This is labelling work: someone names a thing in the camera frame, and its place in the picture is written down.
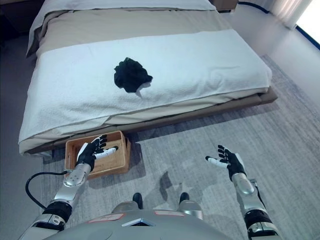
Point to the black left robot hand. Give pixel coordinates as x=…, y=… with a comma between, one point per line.
x=87, y=153

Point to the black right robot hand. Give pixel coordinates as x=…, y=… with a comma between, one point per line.
x=233, y=161

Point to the black garment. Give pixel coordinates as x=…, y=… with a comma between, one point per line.
x=131, y=75

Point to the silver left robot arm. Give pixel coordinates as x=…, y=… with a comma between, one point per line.
x=65, y=193

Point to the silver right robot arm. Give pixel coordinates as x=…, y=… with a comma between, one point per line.
x=252, y=207

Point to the brown wicker basket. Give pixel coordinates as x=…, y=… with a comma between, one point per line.
x=112, y=163

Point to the bed with beige sheet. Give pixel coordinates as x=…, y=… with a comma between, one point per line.
x=125, y=25

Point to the grey floor rug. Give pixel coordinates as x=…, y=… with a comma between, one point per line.
x=212, y=140

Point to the silver right robot leg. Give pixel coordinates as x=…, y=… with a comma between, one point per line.
x=190, y=206

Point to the silver robot leg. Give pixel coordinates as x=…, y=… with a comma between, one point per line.
x=190, y=206
x=128, y=205

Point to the silver left robot leg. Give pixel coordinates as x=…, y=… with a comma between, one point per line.
x=128, y=205

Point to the grey robot torso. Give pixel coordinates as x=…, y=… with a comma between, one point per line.
x=140, y=227

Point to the white terry blanket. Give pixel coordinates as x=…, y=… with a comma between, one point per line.
x=175, y=65

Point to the brown wooden nightstand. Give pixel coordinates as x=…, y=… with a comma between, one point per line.
x=226, y=5

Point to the light sheer curtain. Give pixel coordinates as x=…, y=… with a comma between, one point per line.
x=287, y=12

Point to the brown bed frame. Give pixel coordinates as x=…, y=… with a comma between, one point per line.
x=200, y=112

